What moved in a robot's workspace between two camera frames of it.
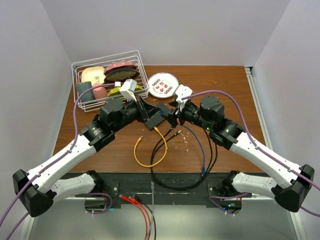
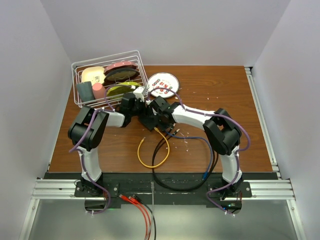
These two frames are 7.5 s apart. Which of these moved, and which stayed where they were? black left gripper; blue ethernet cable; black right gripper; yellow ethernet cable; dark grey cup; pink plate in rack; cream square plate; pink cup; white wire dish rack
Moved: yellow ethernet cable; blue ethernet cable; black right gripper
Stayed: pink plate in rack; pink cup; white wire dish rack; dark grey cup; cream square plate; black left gripper
